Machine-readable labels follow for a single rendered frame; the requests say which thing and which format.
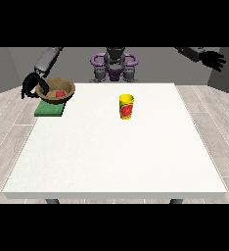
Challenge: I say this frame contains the grey robot trunk purple rings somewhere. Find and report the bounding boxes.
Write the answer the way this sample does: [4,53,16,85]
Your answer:
[89,47,141,84]

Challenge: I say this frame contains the green square pad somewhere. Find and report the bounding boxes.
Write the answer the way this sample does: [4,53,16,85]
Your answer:
[33,99,68,118]

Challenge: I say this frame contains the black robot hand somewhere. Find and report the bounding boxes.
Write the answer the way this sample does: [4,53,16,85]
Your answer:
[21,72,50,100]
[198,50,227,74]

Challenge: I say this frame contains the yellow cup with melon print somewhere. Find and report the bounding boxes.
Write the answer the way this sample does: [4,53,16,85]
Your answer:
[118,93,135,121]

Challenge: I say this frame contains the brown wooden bowl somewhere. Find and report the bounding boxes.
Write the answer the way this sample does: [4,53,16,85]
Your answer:
[35,76,76,105]

